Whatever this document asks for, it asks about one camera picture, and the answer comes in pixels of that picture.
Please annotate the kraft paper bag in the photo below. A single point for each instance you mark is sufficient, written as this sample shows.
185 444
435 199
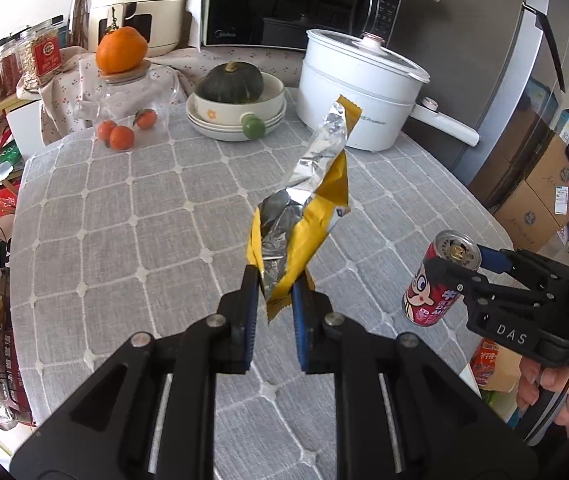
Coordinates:
499 367

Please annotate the small green lime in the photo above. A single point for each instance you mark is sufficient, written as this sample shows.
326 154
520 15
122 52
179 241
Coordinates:
253 126

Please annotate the black microwave oven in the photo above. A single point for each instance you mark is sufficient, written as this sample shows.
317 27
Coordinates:
304 5

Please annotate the grey refrigerator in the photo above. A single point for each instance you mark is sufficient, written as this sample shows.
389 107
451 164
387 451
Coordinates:
504 60

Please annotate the vase of dried twigs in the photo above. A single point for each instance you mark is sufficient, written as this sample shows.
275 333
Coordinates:
82 5

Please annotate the cream ceramic bowl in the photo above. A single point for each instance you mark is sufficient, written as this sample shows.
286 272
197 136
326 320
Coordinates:
224 112

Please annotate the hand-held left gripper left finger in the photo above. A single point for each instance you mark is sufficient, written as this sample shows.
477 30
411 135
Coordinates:
250 320

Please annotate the glass jar with red label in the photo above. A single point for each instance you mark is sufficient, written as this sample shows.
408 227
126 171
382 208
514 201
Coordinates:
10 70
42 55

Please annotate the brown cardboard box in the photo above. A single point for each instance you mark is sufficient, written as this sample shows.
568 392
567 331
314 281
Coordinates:
534 200

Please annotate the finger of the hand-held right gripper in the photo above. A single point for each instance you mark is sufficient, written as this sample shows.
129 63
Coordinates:
484 290
494 258

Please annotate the glass jar with wooden lid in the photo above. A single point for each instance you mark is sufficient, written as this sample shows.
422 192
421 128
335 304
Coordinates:
124 95

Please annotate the large orange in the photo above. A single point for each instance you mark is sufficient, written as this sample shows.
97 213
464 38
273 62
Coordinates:
120 50

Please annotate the yellow foil snack wrapper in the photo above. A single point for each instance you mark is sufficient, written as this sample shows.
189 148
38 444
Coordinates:
309 240

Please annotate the small tangerine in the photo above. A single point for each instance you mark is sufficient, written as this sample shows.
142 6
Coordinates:
145 118
122 138
106 130

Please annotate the grey checked tablecloth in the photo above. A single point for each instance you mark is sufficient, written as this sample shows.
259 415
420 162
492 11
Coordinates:
139 240

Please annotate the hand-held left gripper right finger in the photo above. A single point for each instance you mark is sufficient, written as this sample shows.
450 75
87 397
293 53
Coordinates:
300 330

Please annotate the red drink can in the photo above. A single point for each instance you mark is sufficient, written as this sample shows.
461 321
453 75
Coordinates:
429 295

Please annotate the dark green kabocha squash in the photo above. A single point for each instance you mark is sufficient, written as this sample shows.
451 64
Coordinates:
229 84

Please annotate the white electric cooking pot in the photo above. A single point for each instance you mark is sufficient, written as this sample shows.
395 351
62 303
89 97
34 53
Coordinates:
359 90

